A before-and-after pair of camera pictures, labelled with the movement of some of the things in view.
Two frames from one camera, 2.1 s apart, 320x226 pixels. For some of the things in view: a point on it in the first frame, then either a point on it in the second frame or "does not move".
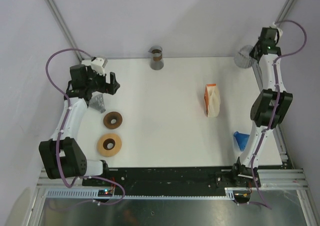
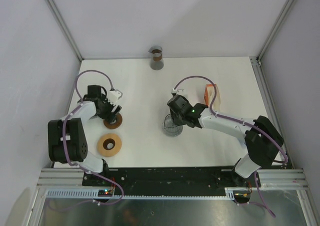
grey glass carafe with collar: [157, 62] does not move
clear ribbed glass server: [242, 58] → [170, 128]
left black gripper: [111, 88] → [109, 116]
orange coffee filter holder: [206, 96] does not move
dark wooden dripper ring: [109, 116] does not move
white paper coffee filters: [214, 101] does not move
